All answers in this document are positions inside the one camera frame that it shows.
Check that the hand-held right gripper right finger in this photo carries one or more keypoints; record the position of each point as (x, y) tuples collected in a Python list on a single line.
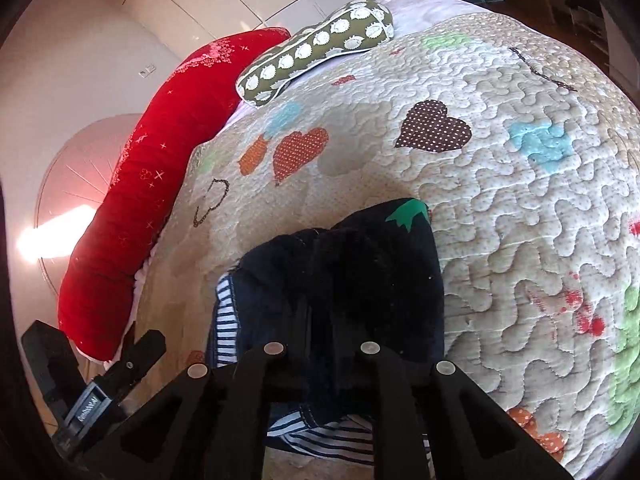
[(380, 375)]

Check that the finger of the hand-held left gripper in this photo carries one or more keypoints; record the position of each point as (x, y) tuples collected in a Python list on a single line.
[(140, 355)]

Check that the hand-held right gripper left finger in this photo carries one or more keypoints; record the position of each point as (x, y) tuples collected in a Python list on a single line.
[(270, 375)]

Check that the striped pants with dark patches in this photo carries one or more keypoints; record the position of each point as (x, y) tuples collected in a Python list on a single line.
[(350, 270)]

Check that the red bolster pillow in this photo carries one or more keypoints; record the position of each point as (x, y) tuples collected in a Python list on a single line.
[(150, 170)]

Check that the beige quilted bedspread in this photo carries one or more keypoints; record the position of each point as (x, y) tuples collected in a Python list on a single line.
[(500, 210)]

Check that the pink round headboard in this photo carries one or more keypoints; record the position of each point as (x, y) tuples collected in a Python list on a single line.
[(75, 160)]

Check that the green patterned pillow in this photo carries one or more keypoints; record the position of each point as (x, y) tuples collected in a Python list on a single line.
[(300, 55)]

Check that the white bed sheet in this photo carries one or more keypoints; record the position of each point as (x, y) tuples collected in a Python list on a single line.
[(430, 10)]

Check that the white shelf unit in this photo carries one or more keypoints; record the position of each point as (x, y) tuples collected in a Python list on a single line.
[(617, 45)]

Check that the white wall socket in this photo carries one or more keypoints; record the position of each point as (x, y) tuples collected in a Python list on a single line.
[(147, 70)]

